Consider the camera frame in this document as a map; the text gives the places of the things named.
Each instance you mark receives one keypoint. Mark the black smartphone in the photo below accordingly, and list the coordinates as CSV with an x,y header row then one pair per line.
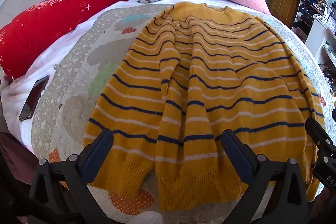
x,y
32,100

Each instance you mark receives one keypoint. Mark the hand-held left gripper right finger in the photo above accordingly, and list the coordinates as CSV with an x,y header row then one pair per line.
x,y
240,161

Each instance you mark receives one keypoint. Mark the heart patterned quilt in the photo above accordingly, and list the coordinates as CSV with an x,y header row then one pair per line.
x,y
76,108

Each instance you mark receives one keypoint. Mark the yellow striped knit sweater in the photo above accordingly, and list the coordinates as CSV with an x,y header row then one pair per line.
x,y
210,82

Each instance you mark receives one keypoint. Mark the dark red cloth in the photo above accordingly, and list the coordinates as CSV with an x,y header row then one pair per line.
x,y
13,155

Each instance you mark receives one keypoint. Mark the white shelf unit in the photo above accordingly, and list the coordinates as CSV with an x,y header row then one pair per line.
x,y
319,32

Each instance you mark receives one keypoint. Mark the red patterned blanket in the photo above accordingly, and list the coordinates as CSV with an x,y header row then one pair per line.
x,y
39,29

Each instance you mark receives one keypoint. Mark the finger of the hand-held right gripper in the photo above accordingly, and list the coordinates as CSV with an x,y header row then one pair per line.
x,y
317,133

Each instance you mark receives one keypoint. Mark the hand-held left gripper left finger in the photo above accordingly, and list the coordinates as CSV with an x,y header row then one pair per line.
x,y
97,153

